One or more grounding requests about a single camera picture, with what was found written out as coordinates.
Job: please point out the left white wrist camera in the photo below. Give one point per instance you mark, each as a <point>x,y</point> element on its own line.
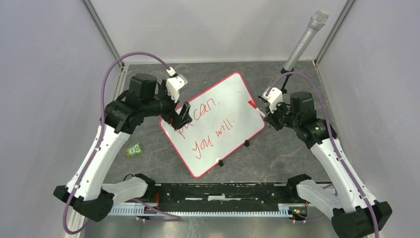
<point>174,85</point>

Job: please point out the small green eraser toy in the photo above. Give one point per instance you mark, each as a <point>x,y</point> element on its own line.
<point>134,150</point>

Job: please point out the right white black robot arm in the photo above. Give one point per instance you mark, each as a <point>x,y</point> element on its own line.
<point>354,212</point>

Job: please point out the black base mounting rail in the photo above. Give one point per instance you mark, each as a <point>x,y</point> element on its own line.
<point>220,197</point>

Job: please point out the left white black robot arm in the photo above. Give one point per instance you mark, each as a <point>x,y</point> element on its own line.
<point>145,97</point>

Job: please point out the white slotted cable duct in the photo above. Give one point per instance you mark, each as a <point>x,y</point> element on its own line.
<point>142,211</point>

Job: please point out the white board with pink rim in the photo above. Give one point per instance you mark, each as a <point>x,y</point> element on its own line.
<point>223,119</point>

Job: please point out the silver microphone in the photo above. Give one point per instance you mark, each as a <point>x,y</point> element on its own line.
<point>316,22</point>

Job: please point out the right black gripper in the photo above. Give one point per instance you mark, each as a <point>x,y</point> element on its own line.
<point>272,117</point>

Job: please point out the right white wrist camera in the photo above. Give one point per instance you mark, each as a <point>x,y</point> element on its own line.
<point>272,96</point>

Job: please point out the black microphone tripod stand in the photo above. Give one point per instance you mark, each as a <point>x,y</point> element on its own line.
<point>284,73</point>

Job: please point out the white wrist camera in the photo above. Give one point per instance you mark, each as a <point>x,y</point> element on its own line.
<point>174,85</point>
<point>272,96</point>

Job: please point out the red capped whiteboard marker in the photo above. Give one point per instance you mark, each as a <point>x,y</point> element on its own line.
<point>254,105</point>

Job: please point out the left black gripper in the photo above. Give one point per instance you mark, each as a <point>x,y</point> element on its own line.
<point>184,117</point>

